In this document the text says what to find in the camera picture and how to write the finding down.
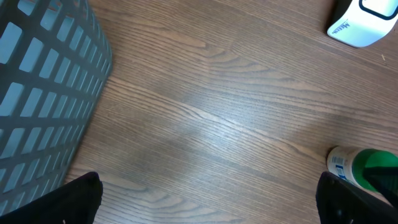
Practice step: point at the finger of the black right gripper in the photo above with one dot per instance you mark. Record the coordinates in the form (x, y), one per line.
(384, 180)

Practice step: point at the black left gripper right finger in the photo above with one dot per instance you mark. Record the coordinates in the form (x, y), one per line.
(339, 201)

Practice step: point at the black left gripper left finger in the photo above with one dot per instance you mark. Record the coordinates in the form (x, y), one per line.
(74, 202)

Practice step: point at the green lid white jar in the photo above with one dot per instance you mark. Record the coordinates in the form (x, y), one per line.
(349, 163)

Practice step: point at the white barcode scanner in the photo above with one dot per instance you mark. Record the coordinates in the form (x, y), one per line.
(360, 23)

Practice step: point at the grey plastic basket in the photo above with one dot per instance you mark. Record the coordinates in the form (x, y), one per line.
(55, 61)

